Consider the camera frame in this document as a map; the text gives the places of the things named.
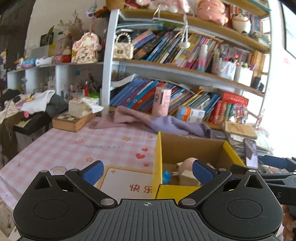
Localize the black smartphone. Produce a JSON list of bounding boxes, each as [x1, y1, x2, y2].
[[243, 138, 259, 170]]

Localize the upper shelf books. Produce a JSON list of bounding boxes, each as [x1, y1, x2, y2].
[[132, 29, 221, 72]]

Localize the wooden chess board box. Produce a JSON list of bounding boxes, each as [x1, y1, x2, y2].
[[52, 112, 96, 133]]

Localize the orange white medicine boxes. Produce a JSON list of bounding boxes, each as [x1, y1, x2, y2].
[[176, 106, 205, 123]]

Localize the pink cylindrical holder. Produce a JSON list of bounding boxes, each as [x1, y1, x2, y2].
[[152, 87, 171, 117]]

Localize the pile of clothes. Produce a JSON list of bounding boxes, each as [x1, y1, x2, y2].
[[1, 89, 68, 164]]

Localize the pink pig plush toy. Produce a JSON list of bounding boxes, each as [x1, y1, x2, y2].
[[177, 157, 196, 175]]

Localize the white bookshelf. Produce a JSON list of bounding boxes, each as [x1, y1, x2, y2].
[[8, 1, 270, 126]]

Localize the row of blue books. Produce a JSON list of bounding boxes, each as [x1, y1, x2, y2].
[[110, 77, 165, 111]]

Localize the pink purple cloth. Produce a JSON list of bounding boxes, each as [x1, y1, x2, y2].
[[89, 106, 212, 138]]

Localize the cream quilted handbag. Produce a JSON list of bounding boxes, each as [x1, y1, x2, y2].
[[113, 33, 134, 59]]

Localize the stack of papers and books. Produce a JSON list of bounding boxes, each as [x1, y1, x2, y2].
[[222, 121, 273, 159]]

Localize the blue packet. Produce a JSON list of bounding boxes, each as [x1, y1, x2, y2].
[[162, 170, 171, 185]]

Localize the pink checked tablecloth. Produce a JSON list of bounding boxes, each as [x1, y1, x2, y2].
[[1, 125, 157, 209]]

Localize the pink doll figure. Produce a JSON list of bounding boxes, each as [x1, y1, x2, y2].
[[71, 32, 102, 64]]

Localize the red dictionary books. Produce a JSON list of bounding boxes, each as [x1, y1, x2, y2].
[[208, 91, 249, 125]]

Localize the brown notebook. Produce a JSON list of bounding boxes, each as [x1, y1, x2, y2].
[[225, 121, 258, 139]]

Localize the cream tissue pack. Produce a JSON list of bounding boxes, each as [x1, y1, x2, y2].
[[68, 96, 103, 118]]

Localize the yellow cardboard box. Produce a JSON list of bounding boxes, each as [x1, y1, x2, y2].
[[151, 132, 245, 202]]

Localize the white pen holder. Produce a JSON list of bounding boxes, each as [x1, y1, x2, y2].
[[234, 66, 253, 86]]

